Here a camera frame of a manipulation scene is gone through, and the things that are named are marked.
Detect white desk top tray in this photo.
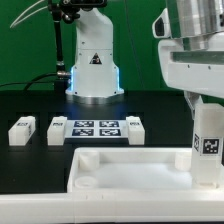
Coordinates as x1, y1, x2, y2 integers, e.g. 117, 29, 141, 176
67, 147, 224, 198

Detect white front rail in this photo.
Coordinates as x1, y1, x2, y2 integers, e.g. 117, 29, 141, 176
0, 191, 224, 224

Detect black cable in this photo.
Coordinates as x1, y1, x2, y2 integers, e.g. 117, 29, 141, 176
0, 72, 59, 91

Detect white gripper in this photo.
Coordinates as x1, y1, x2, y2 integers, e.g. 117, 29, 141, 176
158, 37, 224, 118

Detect white cables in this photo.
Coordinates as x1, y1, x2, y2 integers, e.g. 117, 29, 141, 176
9, 0, 50, 30

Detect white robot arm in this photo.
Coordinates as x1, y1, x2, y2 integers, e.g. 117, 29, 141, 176
66, 0, 224, 108

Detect black camera stand pole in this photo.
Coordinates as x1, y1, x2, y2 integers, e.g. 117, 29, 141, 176
47, 0, 80, 94

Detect fiducial marker sheet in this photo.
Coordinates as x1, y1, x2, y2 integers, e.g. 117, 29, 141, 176
65, 120, 128, 139

